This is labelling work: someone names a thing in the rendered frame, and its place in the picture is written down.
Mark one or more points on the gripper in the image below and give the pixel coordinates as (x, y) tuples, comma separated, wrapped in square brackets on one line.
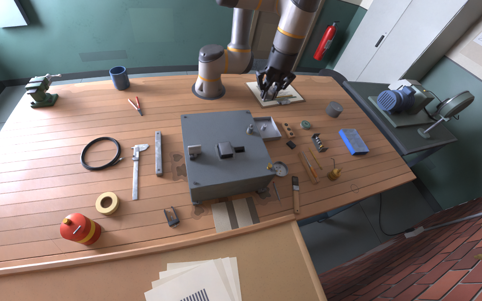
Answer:
[(280, 65)]

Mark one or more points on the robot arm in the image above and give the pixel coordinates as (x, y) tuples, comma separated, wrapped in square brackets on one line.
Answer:
[(241, 25)]

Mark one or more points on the grey knob tray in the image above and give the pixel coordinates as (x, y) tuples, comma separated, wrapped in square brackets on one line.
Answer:
[(269, 130)]

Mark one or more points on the grey drive knob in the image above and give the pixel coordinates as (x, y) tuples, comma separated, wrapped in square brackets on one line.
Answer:
[(249, 129)]

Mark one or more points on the dark grey drum housing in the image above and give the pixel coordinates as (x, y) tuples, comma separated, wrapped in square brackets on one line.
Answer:
[(225, 150)]

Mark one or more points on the grey odometer body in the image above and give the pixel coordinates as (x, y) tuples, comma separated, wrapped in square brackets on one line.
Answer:
[(224, 175)]

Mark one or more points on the grey reset pusher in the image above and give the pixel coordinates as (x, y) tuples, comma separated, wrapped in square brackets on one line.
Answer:
[(194, 151)]

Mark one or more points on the clipboard with paper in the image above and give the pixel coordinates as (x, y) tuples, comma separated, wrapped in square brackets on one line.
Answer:
[(293, 98)]

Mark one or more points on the wooden block with holes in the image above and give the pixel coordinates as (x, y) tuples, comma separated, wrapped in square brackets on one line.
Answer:
[(288, 130)]

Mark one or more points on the green round tin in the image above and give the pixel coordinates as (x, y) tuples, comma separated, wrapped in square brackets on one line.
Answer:
[(306, 125)]

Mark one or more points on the small black block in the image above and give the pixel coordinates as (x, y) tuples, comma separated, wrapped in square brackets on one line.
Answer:
[(291, 145)]

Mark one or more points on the grey cylinder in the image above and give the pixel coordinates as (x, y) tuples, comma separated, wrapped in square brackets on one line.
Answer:
[(334, 109)]

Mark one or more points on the red fire extinguisher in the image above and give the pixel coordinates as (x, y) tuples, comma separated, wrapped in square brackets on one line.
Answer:
[(325, 42)]

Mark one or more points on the black counter device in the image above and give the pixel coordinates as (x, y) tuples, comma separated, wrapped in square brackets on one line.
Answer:
[(319, 143)]

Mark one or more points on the round grey dial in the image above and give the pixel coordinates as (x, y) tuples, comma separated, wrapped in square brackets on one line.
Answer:
[(281, 169)]

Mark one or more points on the yellow pencil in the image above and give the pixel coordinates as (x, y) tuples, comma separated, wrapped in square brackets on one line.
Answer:
[(315, 159)]

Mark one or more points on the orange screwdriver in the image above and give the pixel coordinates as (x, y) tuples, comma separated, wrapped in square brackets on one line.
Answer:
[(310, 166)]

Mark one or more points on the blue block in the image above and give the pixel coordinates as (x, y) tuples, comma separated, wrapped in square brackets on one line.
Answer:
[(354, 142)]

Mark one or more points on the grey scriber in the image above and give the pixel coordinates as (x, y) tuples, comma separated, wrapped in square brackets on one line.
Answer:
[(276, 192)]

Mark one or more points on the brass oil can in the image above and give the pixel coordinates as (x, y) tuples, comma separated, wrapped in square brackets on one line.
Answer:
[(334, 174)]

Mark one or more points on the blue bench grinder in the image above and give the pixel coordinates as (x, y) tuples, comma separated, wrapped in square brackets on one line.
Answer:
[(400, 102)]

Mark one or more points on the white cupboard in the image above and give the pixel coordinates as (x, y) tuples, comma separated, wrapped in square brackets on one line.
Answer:
[(396, 37)]

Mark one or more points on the steel ruler bar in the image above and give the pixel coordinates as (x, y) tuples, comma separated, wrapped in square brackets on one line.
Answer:
[(158, 154)]

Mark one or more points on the striped sandpaper sheets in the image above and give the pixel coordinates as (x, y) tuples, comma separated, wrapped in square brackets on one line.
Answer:
[(234, 214)]

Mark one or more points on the dark grey side table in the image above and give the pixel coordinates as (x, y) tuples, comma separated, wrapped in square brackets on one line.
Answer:
[(396, 138)]

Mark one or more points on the blue cup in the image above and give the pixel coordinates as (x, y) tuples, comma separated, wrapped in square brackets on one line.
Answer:
[(119, 78)]

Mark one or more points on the steel caliper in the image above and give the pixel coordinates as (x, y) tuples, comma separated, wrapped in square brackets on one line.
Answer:
[(135, 171)]

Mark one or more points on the black metal clip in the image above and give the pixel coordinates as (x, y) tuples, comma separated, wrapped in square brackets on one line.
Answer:
[(171, 217)]

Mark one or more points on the grey green desk lamp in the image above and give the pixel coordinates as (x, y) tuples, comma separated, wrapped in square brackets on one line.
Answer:
[(454, 104)]

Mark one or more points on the white paper stack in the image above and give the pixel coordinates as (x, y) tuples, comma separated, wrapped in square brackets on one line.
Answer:
[(199, 280)]

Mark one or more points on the cork notice board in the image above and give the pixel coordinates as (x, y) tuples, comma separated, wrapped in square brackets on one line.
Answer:
[(479, 54)]

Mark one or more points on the yellow tape roll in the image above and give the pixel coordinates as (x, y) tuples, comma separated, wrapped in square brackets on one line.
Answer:
[(101, 205)]

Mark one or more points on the grey metal rod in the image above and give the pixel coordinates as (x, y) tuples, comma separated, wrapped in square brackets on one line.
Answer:
[(454, 222)]

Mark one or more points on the green bench vise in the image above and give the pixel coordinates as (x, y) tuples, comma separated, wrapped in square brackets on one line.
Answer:
[(40, 93)]

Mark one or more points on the red canister with yellow band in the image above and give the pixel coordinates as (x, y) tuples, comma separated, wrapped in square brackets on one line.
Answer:
[(80, 230)]

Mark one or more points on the tan cork topped desk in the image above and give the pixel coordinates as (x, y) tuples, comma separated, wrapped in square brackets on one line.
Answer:
[(78, 276)]

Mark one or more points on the white ceiling light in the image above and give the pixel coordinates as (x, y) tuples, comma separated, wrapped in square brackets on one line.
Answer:
[(0, 12)]

